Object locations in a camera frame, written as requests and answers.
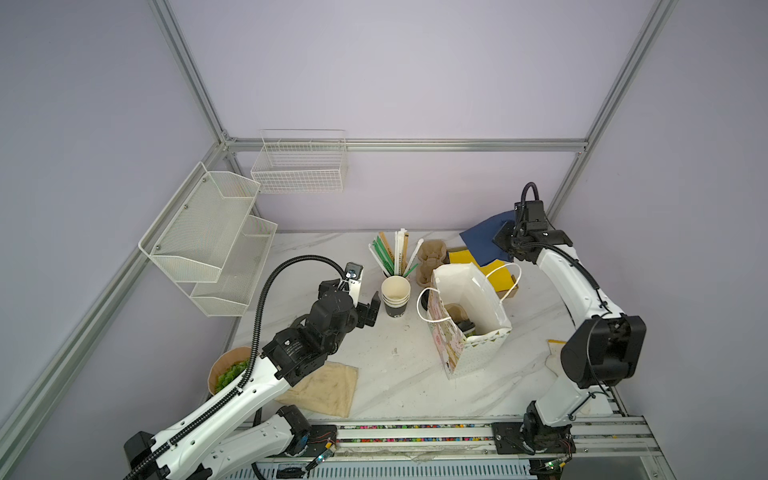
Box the blue paper napkin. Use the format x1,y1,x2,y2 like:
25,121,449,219
460,210,516,267

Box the white paper gift bag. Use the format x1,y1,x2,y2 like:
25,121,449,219
417,263,522,379

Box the single brown pulp cup carrier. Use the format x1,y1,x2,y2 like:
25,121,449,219
445,303,469,324

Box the white straw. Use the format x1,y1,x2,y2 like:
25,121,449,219
403,238,424,277

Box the black plastic cup lid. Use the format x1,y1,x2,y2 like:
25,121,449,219
419,289,430,311

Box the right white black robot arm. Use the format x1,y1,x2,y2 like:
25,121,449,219
493,182,647,455

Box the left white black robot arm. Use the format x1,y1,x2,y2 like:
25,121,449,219
124,255,381,479

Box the stack of paper cups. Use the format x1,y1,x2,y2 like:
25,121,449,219
381,276,411,318

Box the bundle of wrapped straws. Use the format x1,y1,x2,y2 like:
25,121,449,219
368,228,419,278

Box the lower white mesh shelf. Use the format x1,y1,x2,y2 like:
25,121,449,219
190,215,278,317

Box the white mesh shelf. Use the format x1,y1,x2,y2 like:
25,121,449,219
190,215,278,317
138,163,260,283

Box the brown bowl with greens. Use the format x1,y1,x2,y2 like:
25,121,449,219
208,347,251,395

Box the upper white mesh shelf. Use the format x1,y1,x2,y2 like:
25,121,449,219
138,163,260,283

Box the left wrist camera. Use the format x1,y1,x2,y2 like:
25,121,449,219
344,262,364,306

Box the white wire basket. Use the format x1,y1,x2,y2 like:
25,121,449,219
251,129,348,194

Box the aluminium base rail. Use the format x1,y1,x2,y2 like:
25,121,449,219
164,416,661,466

